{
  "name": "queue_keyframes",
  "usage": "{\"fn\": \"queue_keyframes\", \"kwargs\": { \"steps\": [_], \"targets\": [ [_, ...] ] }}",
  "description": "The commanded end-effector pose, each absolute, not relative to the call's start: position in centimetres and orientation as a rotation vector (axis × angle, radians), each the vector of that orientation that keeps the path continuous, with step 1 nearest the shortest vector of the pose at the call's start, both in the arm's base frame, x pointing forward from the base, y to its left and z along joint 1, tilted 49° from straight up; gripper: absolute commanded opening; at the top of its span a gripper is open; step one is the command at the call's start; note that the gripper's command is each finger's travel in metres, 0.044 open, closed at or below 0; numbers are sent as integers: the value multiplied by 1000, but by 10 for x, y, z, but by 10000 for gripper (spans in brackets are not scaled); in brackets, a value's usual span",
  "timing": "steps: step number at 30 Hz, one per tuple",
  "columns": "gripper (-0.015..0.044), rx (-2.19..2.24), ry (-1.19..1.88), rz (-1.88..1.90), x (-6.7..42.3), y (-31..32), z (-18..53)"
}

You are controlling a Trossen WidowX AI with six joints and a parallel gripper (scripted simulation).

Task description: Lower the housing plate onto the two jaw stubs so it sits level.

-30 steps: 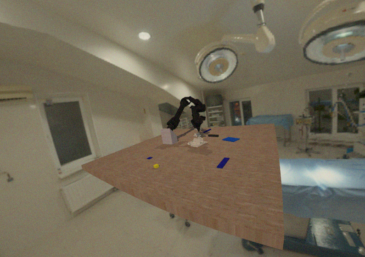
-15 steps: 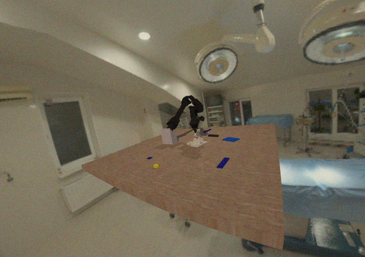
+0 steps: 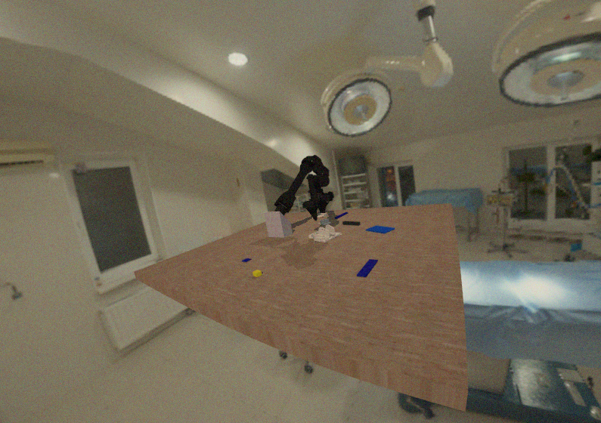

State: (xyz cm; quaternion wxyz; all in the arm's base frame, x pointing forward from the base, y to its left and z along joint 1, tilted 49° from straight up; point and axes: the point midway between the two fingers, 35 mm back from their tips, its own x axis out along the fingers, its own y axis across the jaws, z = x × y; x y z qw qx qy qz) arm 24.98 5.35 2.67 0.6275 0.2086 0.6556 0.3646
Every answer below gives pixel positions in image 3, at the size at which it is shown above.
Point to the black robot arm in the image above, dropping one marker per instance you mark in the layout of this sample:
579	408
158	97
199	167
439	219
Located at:
309	163

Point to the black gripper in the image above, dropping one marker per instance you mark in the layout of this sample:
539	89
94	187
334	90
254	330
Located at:
312	205

